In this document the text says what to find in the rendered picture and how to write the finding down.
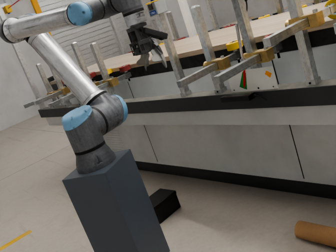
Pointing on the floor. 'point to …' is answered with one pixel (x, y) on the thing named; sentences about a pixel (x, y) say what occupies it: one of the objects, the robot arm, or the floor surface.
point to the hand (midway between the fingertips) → (157, 69)
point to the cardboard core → (316, 233)
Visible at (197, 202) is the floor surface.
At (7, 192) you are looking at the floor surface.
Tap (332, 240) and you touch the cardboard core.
